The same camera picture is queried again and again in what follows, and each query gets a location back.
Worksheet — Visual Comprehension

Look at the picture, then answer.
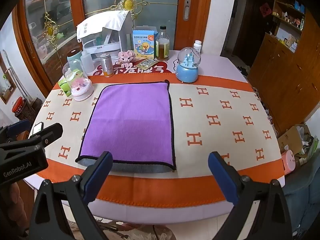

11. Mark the green tissue packet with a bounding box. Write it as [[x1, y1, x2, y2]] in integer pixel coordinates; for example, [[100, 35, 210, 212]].
[[58, 78, 75, 97]]

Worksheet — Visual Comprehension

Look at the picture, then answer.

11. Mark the orange patterned blanket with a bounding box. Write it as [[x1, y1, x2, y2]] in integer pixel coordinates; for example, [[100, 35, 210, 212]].
[[35, 74, 286, 208]]

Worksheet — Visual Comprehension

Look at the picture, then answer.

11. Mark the white cloth bag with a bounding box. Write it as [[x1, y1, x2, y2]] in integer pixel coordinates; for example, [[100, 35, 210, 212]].
[[76, 10, 130, 46]]

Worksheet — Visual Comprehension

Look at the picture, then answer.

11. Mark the blue duck print box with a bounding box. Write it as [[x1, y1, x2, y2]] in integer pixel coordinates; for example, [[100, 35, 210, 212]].
[[132, 29, 156, 60]]

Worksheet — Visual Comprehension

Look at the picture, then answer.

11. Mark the red plastic basket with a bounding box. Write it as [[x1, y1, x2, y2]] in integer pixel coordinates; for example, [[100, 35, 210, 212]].
[[11, 96, 24, 114]]

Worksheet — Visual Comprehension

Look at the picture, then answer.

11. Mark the mint cup with brown lid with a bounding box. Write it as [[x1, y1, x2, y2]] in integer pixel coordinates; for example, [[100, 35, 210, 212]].
[[67, 49, 83, 78]]

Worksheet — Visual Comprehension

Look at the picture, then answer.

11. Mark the orange framed glass door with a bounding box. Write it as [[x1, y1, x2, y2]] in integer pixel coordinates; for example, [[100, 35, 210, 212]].
[[12, 0, 214, 98]]

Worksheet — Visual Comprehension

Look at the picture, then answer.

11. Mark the pink piggy bank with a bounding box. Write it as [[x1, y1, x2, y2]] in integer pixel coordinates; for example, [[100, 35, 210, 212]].
[[281, 149, 296, 175]]

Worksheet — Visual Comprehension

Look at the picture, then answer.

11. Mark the glass bottle with yellow liquid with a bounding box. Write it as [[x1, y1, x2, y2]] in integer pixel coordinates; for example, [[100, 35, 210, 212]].
[[155, 26, 171, 61]]

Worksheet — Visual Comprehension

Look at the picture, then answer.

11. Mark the cardboard box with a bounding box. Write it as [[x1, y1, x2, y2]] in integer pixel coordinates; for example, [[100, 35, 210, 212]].
[[277, 123, 316, 158]]

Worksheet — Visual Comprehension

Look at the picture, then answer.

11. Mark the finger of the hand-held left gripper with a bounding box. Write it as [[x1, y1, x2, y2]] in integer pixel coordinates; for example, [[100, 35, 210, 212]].
[[0, 119, 31, 143], [29, 123, 63, 147]]

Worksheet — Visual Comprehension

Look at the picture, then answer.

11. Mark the smartphone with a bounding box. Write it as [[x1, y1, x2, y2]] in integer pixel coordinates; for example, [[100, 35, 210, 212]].
[[30, 122, 44, 137]]

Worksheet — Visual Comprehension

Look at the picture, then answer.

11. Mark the white plastic squeeze bottle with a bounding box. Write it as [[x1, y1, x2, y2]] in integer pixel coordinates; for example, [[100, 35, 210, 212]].
[[80, 50, 95, 72]]

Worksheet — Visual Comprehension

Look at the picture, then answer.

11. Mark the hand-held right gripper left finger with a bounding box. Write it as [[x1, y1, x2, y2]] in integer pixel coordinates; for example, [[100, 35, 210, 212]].
[[29, 151, 114, 240]]

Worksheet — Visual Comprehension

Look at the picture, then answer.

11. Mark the white bottle steriliser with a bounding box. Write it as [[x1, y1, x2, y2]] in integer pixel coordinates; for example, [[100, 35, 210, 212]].
[[79, 10, 133, 62]]

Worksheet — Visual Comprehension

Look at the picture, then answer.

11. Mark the wooden shelf cabinet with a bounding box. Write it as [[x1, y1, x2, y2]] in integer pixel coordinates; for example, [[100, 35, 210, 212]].
[[246, 0, 320, 135]]

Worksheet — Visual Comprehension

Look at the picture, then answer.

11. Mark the blue snow globe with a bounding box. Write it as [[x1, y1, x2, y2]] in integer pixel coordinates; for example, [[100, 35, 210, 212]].
[[175, 47, 201, 83]]

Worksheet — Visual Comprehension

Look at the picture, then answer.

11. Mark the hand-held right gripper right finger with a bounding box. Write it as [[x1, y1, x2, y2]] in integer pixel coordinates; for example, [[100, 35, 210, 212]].
[[208, 151, 293, 240]]

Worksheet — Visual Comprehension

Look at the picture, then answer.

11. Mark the pink dome music box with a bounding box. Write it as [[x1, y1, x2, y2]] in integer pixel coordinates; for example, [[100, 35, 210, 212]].
[[62, 59, 94, 102]]

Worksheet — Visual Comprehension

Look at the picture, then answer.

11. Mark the silver metal can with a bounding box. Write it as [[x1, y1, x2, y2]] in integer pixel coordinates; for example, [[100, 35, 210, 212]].
[[100, 53, 114, 78]]

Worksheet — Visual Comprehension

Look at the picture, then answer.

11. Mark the blister pill pack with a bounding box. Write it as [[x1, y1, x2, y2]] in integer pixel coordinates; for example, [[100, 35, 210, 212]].
[[137, 58, 160, 67]]

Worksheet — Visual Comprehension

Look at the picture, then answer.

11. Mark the pink block pig figure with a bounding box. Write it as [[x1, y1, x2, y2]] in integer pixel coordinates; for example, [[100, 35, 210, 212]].
[[118, 50, 136, 63]]

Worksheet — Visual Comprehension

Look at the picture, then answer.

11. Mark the blue grey sofa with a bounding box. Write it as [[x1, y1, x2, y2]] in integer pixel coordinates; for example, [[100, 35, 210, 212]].
[[282, 152, 320, 230]]

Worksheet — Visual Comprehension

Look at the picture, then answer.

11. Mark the purple towel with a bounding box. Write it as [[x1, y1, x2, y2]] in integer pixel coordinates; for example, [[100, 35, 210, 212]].
[[75, 79, 177, 173]]

